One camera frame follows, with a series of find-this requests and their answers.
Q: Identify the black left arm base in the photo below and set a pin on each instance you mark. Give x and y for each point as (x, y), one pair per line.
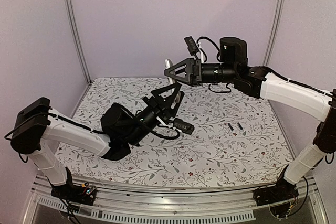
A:
(83, 194)

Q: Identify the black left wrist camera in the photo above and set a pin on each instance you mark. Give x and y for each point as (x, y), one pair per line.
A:
(183, 126)

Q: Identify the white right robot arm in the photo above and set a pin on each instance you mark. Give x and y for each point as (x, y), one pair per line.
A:
(314, 109)

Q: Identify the left aluminium corner post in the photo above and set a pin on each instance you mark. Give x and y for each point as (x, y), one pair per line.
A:
(77, 41)

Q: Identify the aluminium front rail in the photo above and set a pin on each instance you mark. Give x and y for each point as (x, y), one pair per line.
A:
(128, 203)

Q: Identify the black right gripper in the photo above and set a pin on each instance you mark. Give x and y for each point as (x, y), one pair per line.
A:
(195, 77)

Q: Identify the aluminium corner post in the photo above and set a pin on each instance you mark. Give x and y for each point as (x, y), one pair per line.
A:
(77, 41)
(273, 32)

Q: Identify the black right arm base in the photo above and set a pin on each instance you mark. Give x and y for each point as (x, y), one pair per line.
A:
(281, 197)

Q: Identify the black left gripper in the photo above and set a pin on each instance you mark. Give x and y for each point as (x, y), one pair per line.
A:
(159, 110)

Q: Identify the floral patterned table mat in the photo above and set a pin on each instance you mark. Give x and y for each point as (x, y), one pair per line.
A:
(212, 156)

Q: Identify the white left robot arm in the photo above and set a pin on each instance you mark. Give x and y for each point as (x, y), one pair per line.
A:
(38, 123)

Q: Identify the right aluminium corner post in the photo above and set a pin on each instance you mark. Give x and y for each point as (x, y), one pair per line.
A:
(273, 32)

